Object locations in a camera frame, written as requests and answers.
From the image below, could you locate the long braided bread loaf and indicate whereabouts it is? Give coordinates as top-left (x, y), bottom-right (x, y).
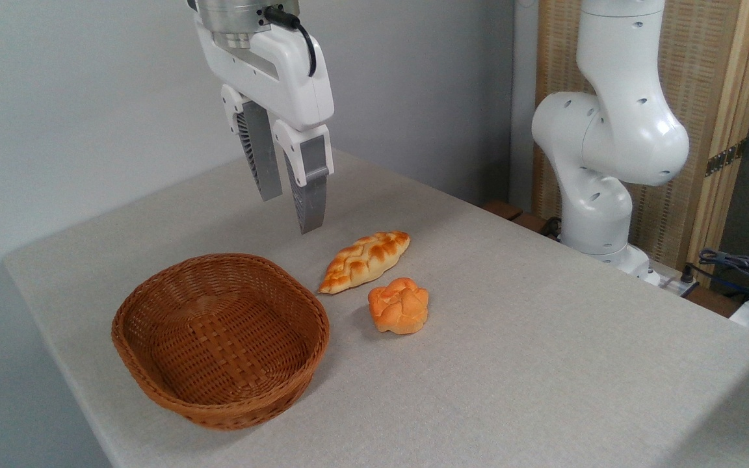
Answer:
top-left (318, 231), bottom-right (411, 295)

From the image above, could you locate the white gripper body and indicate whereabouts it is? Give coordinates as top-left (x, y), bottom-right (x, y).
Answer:
top-left (194, 18), bottom-right (335, 131)

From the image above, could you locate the round orange bread roll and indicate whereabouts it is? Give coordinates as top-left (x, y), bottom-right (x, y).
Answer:
top-left (367, 278), bottom-right (429, 335)

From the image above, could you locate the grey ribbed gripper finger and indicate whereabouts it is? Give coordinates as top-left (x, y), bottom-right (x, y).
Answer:
top-left (220, 84), bottom-right (283, 202)
top-left (273, 120), bottom-right (334, 235)

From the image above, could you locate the brass screen hinge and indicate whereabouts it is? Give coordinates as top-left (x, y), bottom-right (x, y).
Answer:
top-left (705, 138), bottom-right (748, 177)

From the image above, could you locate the brown woven wicker basket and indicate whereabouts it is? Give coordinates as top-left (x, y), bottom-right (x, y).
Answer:
top-left (111, 253), bottom-right (330, 431)

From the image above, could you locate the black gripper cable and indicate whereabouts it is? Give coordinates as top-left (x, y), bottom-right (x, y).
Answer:
top-left (264, 6), bottom-right (318, 78)

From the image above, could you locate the blue grey cable bundle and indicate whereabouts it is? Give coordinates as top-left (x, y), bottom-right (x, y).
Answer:
top-left (698, 248), bottom-right (749, 306)

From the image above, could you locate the wooden folding screen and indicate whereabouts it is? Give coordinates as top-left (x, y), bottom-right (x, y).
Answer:
top-left (534, 0), bottom-right (749, 287)

